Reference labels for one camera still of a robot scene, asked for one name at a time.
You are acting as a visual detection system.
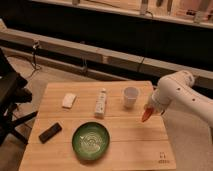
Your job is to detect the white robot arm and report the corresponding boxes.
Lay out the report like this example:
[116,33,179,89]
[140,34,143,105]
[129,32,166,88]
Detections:
[142,70,213,128]

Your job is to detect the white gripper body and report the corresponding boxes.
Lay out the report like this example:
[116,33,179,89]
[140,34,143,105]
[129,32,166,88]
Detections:
[144,95,167,114]

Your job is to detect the green ceramic bowl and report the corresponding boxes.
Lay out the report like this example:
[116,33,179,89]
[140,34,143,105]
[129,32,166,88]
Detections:
[72,122,110,161]

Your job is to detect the white sponge block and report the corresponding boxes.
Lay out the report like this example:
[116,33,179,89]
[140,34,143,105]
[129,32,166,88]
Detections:
[62,93,76,109]

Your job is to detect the black rectangular block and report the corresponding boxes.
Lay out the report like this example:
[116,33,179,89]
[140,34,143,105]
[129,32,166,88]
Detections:
[39,123,62,143]

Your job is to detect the black cable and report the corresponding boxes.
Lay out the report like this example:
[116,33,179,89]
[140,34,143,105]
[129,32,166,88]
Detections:
[27,40,43,78]

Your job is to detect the black chair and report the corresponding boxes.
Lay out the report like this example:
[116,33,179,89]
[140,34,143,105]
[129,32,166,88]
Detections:
[0,48,37,146]

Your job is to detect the white tube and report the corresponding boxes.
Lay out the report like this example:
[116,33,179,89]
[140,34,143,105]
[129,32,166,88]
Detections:
[95,88,107,118]

